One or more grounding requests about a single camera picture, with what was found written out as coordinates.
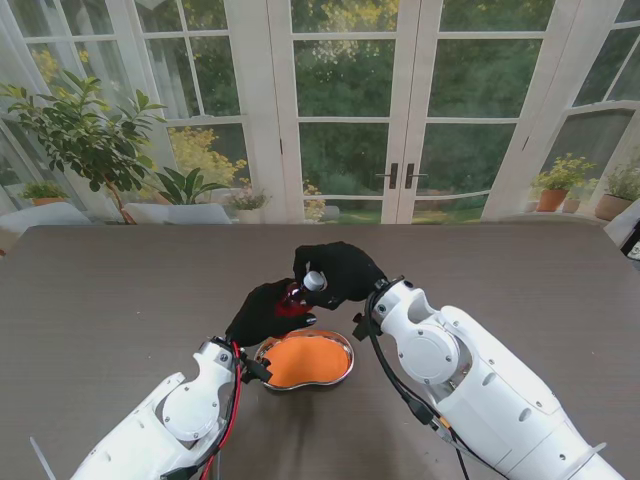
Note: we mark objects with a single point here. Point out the white chair with black edge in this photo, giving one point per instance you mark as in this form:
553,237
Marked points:
629,235

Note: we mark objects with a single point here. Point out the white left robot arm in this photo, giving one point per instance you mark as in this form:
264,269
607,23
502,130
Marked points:
187,407

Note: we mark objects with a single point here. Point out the yellow-green plant in terracotta pot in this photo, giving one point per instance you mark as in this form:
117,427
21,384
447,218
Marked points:
552,197

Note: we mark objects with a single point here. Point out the small flowering plant white pot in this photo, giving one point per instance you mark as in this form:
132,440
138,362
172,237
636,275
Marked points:
247,201

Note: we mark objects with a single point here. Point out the white zip tie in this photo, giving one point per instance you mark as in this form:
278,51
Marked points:
599,447
42,460

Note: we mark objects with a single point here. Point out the broad-leaf green plant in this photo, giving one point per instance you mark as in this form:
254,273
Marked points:
187,187

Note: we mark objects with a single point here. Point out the pale grey armchair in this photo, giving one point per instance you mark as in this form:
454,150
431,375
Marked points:
45,216

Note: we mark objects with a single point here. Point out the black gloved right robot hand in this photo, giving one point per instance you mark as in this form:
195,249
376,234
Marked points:
350,272

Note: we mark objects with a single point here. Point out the kidney-shaped steel tray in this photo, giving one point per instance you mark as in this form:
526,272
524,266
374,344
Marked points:
350,367

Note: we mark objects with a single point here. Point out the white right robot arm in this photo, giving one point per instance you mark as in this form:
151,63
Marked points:
475,375

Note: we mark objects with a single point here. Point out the small bush in orange pot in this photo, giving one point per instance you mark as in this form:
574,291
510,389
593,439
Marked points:
44,192

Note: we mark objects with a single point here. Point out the white ribbed bottle cap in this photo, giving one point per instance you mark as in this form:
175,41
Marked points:
314,281

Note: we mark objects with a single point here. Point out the green plant in beige pot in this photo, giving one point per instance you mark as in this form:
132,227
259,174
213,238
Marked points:
614,206

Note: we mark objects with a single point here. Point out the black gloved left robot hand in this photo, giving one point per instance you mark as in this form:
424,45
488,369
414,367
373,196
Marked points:
252,315

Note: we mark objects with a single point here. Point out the orange tray liner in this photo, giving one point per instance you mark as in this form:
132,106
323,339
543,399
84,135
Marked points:
310,362

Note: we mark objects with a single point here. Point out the white rectangular planter box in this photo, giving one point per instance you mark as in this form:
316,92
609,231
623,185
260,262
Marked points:
175,213

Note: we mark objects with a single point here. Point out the tall leafy potted tree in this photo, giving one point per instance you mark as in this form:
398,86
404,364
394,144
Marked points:
85,135

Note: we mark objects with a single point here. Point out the red translucent sample bottle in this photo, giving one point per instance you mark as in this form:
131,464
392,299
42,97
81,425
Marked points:
292,300

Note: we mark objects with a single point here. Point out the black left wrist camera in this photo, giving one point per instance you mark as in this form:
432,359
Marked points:
259,371

